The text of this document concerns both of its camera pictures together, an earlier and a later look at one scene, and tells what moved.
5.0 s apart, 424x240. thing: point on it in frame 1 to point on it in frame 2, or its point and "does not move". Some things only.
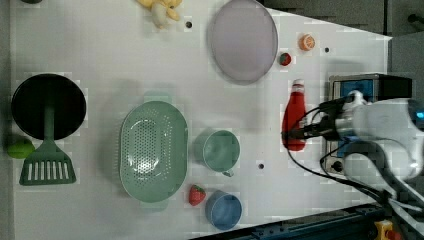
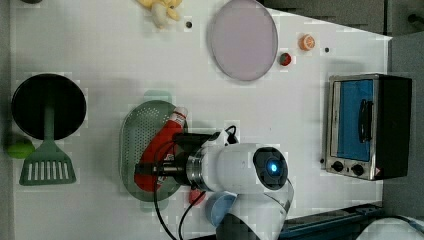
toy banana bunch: (161, 10) does not move
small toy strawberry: (285, 59) does not move
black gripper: (326, 126) to (186, 144)
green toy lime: (20, 149) does not move
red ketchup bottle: (294, 125) to (157, 147)
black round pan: (36, 92) does not move
